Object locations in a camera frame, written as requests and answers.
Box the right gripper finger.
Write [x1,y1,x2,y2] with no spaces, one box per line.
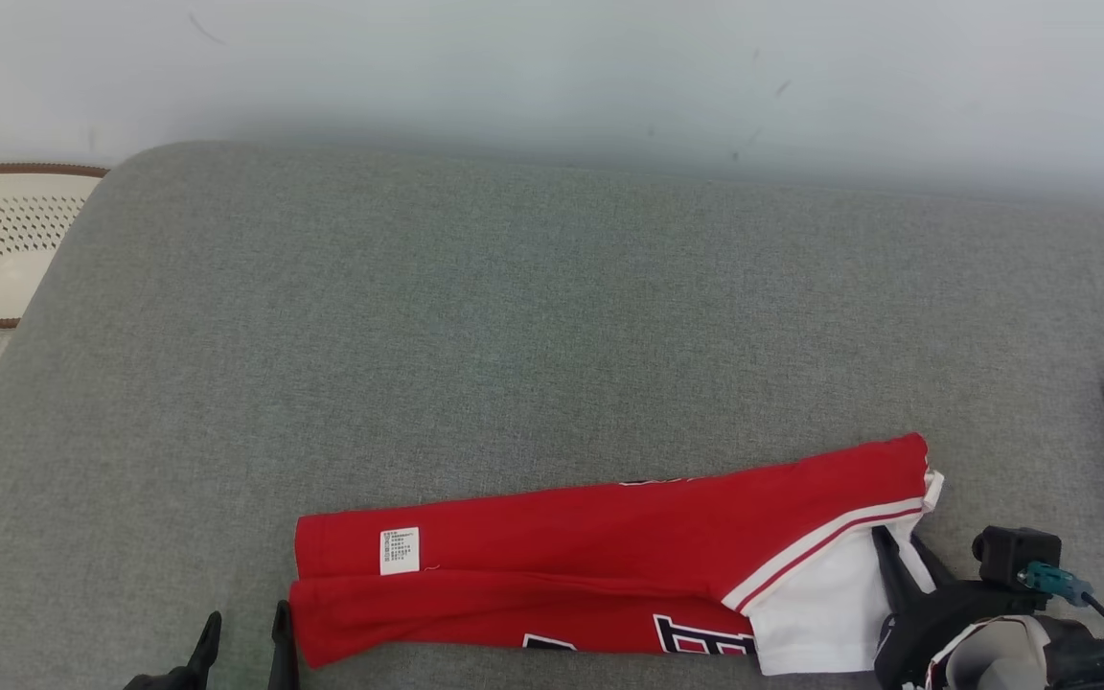
[870,524,929,620]
[911,537,959,595]

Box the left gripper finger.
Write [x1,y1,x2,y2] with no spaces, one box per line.
[183,610,225,690]
[266,600,302,690]

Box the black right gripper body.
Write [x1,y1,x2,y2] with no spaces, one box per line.
[873,581,1053,688]

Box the red shirt with white sleeves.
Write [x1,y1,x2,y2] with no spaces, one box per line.
[287,432,946,678]

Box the black cable with teal plug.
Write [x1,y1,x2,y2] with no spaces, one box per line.
[1017,561,1104,664]

